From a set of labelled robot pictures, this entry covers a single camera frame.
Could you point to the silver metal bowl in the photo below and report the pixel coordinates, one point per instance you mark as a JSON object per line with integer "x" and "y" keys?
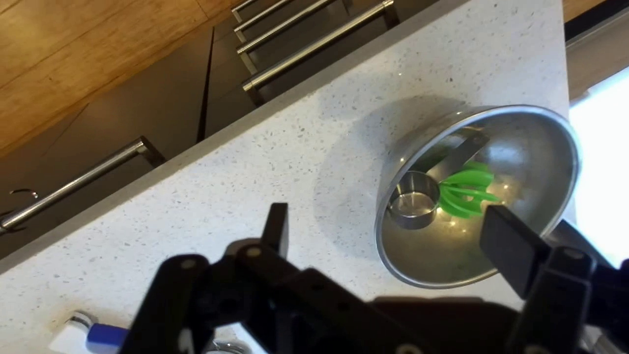
{"x": 531, "y": 154}

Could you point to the white tube with blue cap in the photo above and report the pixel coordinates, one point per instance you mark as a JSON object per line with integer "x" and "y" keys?
{"x": 104, "y": 335}

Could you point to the dark kitchen cabinet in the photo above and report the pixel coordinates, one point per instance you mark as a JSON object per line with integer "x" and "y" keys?
{"x": 163, "y": 105}

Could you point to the green plastic slotted piece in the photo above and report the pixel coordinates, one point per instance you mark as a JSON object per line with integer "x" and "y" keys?
{"x": 466, "y": 197}

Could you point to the metal measuring cup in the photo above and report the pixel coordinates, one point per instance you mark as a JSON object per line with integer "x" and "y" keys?
{"x": 413, "y": 197}

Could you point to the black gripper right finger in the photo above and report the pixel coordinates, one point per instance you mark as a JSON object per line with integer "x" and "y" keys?
{"x": 517, "y": 252}

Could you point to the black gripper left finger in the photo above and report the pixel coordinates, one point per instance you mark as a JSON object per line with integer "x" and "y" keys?
{"x": 275, "y": 229}

